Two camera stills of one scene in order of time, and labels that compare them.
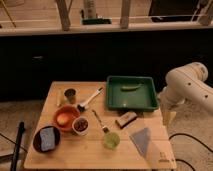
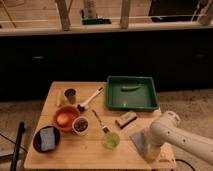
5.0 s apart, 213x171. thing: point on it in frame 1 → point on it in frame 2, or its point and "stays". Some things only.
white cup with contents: (80, 125) stays
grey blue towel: (141, 138) stays
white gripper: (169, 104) → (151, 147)
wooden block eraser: (127, 117) stays
